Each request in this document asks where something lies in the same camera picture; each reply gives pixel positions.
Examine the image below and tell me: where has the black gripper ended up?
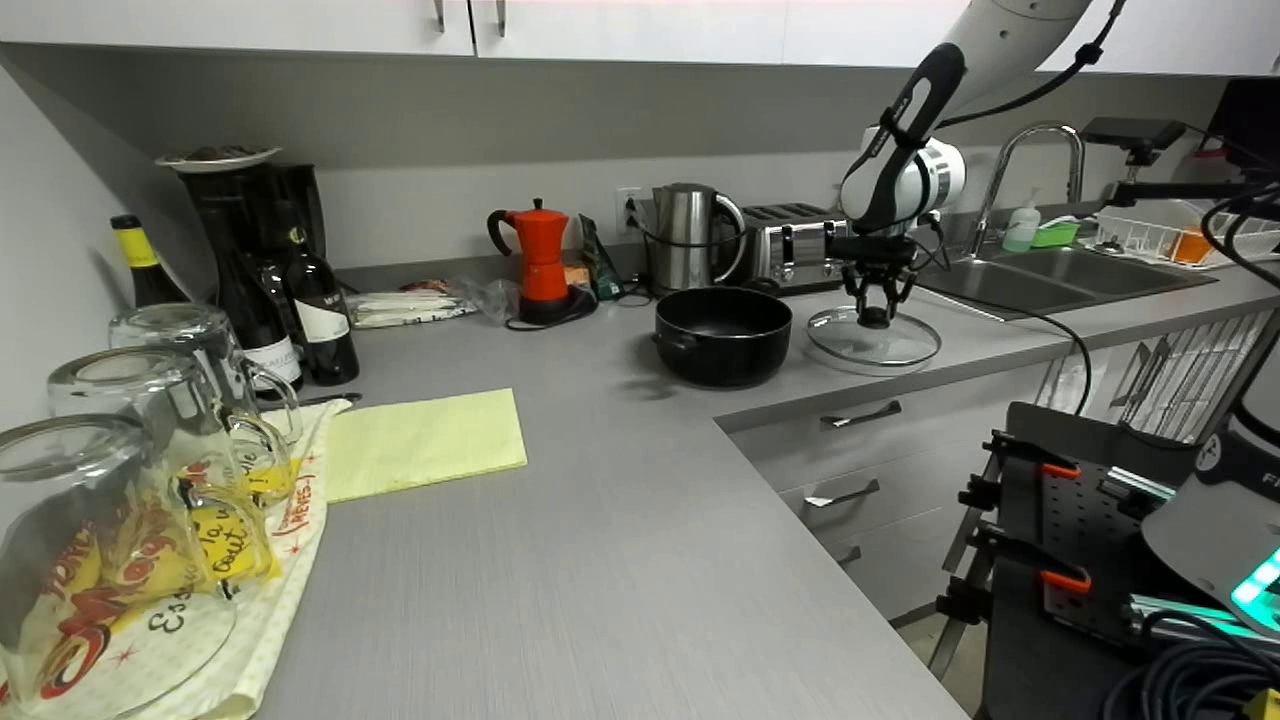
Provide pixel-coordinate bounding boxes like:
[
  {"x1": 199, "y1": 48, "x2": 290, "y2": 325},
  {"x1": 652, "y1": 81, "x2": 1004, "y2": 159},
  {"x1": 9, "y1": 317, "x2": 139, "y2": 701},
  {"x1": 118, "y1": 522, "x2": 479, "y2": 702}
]
[{"x1": 822, "y1": 227, "x2": 929, "y2": 329}]

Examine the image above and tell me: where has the glass pot lid black knob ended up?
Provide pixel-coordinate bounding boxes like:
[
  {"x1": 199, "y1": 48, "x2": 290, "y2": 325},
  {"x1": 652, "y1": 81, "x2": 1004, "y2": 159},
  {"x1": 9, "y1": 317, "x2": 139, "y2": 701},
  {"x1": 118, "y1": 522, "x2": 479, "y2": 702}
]
[{"x1": 806, "y1": 301, "x2": 947, "y2": 372}]

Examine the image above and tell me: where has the robot base with light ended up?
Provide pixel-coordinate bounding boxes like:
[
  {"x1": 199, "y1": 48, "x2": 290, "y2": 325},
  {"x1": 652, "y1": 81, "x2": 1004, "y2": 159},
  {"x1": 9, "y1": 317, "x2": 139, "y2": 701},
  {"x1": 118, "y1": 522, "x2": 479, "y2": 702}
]
[{"x1": 1140, "y1": 476, "x2": 1280, "y2": 634}]

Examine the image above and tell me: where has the black cooking pot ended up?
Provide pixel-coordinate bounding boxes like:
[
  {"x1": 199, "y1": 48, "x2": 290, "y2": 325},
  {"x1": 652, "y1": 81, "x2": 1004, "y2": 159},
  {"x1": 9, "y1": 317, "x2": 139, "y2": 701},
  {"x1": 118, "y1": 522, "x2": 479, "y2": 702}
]
[{"x1": 652, "y1": 283, "x2": 797, "y2": 392}]

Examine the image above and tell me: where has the orange moka pot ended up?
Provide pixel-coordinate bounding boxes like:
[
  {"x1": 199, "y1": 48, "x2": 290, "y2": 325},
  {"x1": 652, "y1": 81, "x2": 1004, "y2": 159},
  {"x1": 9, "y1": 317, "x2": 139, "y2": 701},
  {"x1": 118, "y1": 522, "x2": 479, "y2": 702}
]
[{"x1": 486, "y1": 197, "x2": 578, "y2": 325}]

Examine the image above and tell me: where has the stainless steel four-slot toaster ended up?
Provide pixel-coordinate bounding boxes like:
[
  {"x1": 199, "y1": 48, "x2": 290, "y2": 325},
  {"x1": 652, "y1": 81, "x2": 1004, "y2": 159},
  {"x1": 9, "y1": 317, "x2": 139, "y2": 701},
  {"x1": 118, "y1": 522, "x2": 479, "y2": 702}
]
[{"x1": 738, "y1": 198, "x2": 855, "y2": 296}]

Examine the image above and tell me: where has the white cylindrical object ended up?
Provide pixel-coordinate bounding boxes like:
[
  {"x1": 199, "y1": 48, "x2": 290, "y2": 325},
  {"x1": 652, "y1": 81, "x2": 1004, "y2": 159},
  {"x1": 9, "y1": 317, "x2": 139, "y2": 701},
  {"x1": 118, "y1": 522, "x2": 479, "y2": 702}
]
[{"x1": 859, "y1": 133, "x2": 969, "y2": 227}]

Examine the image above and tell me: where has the green dish soap bottle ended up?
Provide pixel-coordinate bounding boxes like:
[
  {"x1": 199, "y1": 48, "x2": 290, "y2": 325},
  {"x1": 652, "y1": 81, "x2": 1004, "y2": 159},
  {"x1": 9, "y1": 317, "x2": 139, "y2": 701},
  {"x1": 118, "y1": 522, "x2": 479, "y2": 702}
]
[{"x1": 1004, "y1": 197, "x2": 1044, "y2": 258}]

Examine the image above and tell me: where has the stainless steel sink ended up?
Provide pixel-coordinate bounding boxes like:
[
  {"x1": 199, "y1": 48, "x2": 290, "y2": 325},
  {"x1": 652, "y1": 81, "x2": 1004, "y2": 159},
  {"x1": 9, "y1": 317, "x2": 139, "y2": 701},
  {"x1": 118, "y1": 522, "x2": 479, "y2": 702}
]
[{"x1": 917, "y1": 243, "x2": 1219, "y2": 325}]

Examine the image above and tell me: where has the green sponge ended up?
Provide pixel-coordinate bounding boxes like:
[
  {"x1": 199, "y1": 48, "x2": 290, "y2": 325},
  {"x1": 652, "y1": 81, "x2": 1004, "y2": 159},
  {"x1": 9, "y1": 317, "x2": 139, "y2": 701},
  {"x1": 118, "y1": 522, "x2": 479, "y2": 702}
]
[{"x1": 1035, "y1": 212, "x2": 1084, "y2": 253}]

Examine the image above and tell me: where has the stainless steel electric kettle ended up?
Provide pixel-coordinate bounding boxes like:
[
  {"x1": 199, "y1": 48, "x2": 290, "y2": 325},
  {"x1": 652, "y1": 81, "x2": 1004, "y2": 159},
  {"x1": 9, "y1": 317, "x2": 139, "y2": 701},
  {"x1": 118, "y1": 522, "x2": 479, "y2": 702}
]
[{"x1": 645, "y1": 180, "x2": 752, "y2": 301}]

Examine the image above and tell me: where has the chrome kitchen faucet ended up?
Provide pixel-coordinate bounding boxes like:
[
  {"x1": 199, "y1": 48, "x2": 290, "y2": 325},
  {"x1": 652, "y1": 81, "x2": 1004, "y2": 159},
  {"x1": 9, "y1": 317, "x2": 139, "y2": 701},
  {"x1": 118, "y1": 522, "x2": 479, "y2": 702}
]
[{"x1": 969, "y1": 119, "x2": 1091, "y2": 258}]

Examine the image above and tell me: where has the grey base cabinet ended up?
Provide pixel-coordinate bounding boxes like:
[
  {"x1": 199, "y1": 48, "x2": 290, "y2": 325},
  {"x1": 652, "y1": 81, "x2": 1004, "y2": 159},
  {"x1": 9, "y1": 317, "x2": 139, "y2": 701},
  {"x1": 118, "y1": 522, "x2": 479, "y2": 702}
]
[{"x1": 717, "y1": 309, "x2": 1280, "y2": 625}]

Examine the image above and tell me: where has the white dish rack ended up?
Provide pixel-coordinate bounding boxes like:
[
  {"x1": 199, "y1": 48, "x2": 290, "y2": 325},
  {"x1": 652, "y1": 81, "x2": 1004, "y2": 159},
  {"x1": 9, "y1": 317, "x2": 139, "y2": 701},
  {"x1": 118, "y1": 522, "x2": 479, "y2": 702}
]
[{"x1": 1077, "y1": 197, "x2": 1207, "y2": 269}]

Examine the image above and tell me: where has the dark green object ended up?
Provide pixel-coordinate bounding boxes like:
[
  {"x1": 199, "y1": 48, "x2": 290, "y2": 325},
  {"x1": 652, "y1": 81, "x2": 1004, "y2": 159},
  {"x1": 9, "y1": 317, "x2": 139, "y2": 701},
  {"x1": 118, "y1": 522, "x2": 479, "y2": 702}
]
[{"x1": 572, "y1": 212, "x2": 628, "y2": 301}]

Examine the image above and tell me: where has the black round mat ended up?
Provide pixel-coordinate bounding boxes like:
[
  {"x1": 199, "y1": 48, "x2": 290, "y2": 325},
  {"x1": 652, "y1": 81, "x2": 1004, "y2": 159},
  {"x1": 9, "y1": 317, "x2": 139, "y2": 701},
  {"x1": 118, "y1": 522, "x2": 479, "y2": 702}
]
[{"x1": 501, "y1": 283, "x2": 600, "y2": 330}]

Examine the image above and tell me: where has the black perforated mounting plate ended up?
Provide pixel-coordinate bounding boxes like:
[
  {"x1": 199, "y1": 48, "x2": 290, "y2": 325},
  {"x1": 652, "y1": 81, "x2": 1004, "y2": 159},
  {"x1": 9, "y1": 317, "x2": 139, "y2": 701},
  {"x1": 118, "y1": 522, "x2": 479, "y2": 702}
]
[{"x1": 994, "y1": 396, "x2": 1203, "y2": 642}]

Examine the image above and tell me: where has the orange object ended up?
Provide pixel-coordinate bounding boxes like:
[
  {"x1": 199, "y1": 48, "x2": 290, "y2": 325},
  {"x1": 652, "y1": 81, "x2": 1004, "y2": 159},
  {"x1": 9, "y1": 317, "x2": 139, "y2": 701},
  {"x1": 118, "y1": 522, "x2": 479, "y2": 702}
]
[{"x1": 1169, "y1": 223, "x2": 1217, "y2": 269}]

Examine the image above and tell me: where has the white upper cabinet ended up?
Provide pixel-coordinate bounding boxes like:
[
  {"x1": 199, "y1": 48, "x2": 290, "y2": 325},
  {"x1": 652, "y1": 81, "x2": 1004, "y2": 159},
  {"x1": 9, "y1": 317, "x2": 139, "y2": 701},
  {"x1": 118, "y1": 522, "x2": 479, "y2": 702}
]
[{"x1": 0, "y1": 0, "x2": 1280, "y2": 81}]

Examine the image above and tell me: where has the black monitor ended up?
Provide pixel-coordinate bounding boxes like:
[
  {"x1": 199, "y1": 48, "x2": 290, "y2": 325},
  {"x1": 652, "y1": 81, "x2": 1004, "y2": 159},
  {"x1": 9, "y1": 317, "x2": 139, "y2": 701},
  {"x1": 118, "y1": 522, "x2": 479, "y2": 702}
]
[{"x1": 1203, "y1": 76, "x2": 1280, "y2": 193}]

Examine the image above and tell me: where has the black robot table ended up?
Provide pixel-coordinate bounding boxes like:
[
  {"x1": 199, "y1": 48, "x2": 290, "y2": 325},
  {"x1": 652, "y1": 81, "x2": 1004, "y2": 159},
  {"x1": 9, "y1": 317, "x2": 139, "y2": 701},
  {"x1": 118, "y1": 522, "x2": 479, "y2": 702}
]
[{"x1": 976, "y1": 396, "x2": 1280, "y2": 720}]

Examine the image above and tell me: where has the white folded cloth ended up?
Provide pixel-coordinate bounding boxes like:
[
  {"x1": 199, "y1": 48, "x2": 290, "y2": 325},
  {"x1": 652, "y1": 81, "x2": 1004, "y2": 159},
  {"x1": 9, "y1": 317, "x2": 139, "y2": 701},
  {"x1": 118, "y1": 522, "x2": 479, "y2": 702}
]
[{"x1": 344, "y1": 281, "x2": 479, "y2": 330}]

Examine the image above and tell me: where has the yellow cloth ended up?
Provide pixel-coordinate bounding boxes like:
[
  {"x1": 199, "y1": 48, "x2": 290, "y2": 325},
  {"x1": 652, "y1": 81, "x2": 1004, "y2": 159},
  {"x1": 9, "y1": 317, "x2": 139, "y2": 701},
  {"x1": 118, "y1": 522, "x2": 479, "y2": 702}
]
[{"x1": 315, "y1": 382, "x2": 533, "y2": 507}]

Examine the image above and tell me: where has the dark bottle white label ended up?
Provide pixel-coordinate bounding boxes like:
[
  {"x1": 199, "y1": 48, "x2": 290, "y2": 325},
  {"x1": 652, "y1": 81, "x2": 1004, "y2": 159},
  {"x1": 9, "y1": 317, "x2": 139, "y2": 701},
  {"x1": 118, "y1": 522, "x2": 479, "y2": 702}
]
[
  {"x1": 292, "y1": 253, "x2": 365, "y2": 392},
  {"x1": 221, "y1": 256, "x2": 308, "y2": 396}
]

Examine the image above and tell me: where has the black coffee machine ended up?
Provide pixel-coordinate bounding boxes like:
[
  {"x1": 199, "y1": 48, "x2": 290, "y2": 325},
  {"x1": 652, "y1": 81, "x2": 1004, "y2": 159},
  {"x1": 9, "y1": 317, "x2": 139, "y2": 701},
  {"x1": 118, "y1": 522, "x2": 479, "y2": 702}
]
[{"x1": 172, "y1": 154, "x2": 339, "y2": 392}]

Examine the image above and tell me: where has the upturned drinking glasses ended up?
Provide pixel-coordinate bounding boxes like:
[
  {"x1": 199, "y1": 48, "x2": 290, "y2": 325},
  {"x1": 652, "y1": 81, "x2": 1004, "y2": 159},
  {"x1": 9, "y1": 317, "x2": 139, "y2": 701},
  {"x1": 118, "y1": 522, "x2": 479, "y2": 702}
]
[{"x1": 0, "y1": 396, "x2": 358, "y2": 720}]

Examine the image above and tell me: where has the white plate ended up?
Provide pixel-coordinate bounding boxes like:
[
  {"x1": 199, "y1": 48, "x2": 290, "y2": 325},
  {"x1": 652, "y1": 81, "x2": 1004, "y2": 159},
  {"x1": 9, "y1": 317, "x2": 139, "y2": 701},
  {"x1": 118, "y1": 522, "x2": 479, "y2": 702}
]
[{"x1": 155, "y1": 138, "x2": 286, "y2": 175}]

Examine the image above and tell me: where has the clear glass mug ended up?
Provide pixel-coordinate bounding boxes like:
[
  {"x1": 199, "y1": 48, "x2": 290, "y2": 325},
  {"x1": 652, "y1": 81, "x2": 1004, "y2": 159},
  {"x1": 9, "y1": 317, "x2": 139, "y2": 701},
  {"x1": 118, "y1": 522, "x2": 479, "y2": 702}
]
[
  {"x1": 43, "y1": 346, "x2": 292, "y2": 551},
  {"x1": 0, "y1": 413, "x2": 254, "y2": 720},
  {"x1": 109, "y1": 301, "x2": 266, "y2": 413}
]

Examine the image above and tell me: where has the wine bottle yellow cap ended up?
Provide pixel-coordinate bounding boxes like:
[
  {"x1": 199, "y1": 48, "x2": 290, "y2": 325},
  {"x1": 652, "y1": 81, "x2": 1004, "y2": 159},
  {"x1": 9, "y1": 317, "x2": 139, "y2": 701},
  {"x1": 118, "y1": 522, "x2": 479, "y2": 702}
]
[{"x1": 109, "y1": 212, "x2": 194, "y2": 311}]

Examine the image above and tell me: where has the chrome drawer handle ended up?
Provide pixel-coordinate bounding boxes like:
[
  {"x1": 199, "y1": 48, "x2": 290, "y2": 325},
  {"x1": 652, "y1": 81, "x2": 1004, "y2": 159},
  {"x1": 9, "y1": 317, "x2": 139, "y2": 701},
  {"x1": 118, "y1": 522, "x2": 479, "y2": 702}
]
[
  {"x1": 818, "y1": 396, "x2": 909, "y2": 431},
  {"x1": 799, "y1": 476, "x2": 885, "y2": 514}
]

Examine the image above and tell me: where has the thick black cable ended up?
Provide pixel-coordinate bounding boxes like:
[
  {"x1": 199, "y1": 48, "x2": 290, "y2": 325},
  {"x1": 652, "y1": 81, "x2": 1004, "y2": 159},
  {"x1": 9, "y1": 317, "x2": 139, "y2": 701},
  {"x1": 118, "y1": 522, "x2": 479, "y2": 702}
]
[{"x1": 931, "y1": 274, "x2": 1102, "y2": 419}]

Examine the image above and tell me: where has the black clamp orange handle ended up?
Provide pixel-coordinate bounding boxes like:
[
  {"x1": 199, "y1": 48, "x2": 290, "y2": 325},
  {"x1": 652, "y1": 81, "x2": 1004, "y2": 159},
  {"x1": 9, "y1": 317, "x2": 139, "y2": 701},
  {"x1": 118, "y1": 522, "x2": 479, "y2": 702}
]
[
  {"x1": 958, "y1": 444, "x2": 1089, "y2": 492},
  {"x1": 958, "y1": 522, "x2": 1102, "y2": 601}
]

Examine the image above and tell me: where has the black camera on stand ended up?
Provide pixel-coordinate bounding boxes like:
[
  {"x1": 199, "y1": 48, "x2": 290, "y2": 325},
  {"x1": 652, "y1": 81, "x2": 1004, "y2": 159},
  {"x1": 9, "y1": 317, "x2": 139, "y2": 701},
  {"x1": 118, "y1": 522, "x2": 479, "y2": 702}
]
[{"x1": 1081, "y1": 113, "x2": 1192, "y2": 173}]

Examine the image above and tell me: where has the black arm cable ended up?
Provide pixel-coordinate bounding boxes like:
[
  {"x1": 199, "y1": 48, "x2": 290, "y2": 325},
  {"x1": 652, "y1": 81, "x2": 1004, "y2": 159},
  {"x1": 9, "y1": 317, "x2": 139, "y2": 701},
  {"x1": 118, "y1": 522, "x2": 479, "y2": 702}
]
[{"x1": 931, "y1": 0, "x2": 1135, "y2": 133}]

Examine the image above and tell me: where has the aluminium profile rail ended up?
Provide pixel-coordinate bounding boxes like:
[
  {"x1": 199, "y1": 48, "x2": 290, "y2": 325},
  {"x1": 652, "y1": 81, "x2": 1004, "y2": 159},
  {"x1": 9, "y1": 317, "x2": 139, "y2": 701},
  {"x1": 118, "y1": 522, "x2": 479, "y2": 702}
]
[{"x1": 1126, "y1": 593, "x2": 1258, "y2": 641}]

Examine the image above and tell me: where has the blue cable bundle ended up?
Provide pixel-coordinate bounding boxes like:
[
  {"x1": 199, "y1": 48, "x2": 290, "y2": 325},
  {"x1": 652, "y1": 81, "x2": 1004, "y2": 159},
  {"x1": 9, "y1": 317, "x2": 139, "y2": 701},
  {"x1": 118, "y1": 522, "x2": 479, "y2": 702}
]
[{"x1": 1102, "y1": 634, "x2": 1280, "y2": 720}]

